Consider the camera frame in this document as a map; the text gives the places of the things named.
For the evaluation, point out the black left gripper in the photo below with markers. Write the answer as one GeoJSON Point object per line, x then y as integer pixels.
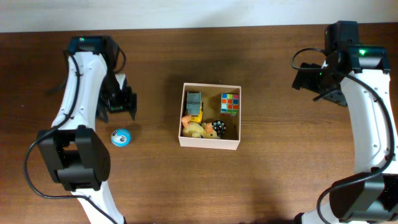
{"type": "Point", "coordinates": [132, 99]}

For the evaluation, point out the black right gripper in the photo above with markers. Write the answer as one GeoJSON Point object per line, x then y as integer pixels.
{"type": "Point", "coordinates": [306, 79]}

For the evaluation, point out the blue round robot ball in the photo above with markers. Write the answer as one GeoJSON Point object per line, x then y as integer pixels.
{"type": "Point", "coordinates": [120, 137]}

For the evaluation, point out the yellow plush duck toy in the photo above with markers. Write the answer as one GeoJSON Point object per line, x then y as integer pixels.
{"type": "Point", "coordinates": [195, 130]}

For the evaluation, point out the yellow grey toy dump truck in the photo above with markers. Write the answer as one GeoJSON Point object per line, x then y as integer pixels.
{"type": "Point", "coordinates": [194, 106]}

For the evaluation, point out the small black round cap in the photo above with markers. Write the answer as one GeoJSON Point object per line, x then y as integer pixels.
{"type": "Point", "coordinates": [219, 126]}

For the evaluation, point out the colourful puzzle cube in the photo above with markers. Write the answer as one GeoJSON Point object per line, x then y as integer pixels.
{"type": "Point", "coordinates": [229, 104]}

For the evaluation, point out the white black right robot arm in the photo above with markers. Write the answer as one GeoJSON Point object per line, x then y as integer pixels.
{"type": "Point", "coordinates": [356, 76]}

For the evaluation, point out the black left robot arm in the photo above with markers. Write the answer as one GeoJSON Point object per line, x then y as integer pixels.
{"type": "Point", "coordinates": [73, 153]}

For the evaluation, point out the open white cardboard box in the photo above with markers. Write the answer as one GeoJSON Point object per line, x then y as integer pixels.
{"type": "Point", "coordinates": [211, 98]}

